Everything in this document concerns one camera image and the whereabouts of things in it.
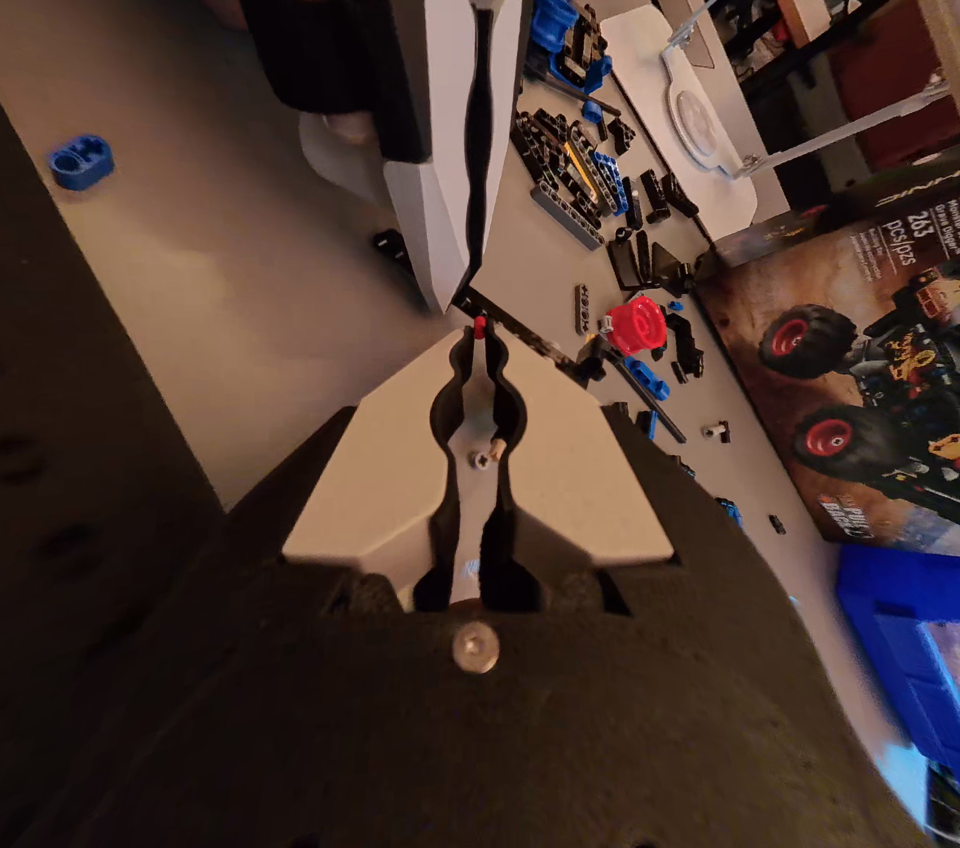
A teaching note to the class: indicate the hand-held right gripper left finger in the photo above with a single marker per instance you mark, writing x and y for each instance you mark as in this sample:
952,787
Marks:
360,488

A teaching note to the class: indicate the small blue two-hole beam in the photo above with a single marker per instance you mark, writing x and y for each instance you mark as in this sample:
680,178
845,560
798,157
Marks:
81,162

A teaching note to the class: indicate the red wheel rim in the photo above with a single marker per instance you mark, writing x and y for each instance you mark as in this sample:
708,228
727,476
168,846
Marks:
637,325

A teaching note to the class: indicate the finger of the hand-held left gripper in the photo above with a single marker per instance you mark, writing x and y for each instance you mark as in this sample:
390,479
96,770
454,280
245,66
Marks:
506,75
442,113

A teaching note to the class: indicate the black curved panel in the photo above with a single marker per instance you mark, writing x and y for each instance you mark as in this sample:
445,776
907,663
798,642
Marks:
624,259

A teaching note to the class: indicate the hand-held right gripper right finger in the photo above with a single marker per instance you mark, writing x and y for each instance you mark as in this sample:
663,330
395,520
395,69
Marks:
585,488

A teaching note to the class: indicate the blue plastic bin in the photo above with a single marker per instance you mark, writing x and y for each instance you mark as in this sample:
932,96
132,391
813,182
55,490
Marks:
900,638

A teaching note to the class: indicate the building set box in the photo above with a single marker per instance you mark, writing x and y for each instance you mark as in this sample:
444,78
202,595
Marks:
825,375

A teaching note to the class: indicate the yellow axle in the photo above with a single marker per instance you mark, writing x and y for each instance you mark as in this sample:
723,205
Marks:
581,169

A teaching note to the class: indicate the grey axle pin with connector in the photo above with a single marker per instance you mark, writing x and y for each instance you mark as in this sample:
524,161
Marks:
716,432

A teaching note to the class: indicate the pile of black beams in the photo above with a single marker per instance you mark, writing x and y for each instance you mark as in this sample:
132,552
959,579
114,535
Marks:
544,135

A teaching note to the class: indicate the long black axle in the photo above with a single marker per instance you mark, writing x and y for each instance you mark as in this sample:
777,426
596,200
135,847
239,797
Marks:
652,402

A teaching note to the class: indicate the blue frame beam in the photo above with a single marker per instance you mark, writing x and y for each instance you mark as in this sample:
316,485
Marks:
609,184

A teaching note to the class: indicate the blue wheel rim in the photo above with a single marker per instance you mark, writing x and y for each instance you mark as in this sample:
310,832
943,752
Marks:
553,19

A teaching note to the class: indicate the dark grey thin liftarm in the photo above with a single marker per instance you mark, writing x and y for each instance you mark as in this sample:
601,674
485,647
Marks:
583,306

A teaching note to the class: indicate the black perforated panel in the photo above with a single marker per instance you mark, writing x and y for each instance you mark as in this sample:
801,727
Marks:
75,488

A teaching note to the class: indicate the black beam assembly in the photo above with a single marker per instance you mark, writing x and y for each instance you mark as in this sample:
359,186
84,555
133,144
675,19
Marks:
525,334

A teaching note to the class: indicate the long grey beam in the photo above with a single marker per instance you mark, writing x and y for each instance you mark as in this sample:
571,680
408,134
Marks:
566,216

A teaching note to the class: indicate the black frame subassembly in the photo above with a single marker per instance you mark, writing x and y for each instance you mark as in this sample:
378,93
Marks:
583,38

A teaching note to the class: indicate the white booklet stand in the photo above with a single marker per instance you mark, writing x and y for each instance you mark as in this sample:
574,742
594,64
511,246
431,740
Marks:
675,113

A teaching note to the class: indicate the black bent beam cluster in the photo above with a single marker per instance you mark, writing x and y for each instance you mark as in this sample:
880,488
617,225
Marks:
682,338

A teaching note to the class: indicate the blue angled panel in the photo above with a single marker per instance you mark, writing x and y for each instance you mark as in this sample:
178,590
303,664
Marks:
596,72

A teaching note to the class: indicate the dark grey beam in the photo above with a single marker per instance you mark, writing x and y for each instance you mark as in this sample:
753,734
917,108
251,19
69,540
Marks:
592,165

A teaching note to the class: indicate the small blue connector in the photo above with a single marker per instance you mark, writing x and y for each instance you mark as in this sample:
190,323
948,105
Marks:
592,110

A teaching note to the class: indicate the thin black axle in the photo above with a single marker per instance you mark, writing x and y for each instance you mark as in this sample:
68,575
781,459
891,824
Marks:
577,92

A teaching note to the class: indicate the blue curved panel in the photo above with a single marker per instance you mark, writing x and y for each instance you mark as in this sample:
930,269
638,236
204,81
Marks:
646,379

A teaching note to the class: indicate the black flat panel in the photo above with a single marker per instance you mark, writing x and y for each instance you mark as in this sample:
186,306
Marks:
671,267

